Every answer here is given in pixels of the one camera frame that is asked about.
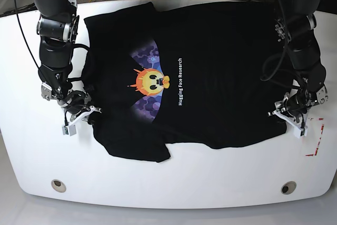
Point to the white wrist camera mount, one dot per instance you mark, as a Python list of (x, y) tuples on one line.
[(296, 118), (83, 113)]

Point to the left table cable grommet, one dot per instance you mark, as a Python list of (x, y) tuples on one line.
[(58, 186)]

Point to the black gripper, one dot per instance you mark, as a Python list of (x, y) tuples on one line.
[(298, 104), (74, 102)]

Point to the red tape rectangle marking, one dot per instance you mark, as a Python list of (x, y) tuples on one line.
[(311, 142)]

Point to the black T-shirt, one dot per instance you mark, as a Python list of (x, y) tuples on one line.
[(188, 75)]

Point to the right table cable grommet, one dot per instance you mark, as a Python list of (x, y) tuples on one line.
[(288, 188)]

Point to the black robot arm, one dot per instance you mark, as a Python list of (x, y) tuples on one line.
[(298, 22), (57, 28)]

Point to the table cable grommet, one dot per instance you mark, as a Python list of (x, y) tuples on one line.
[(288, 188), (58, 186)]

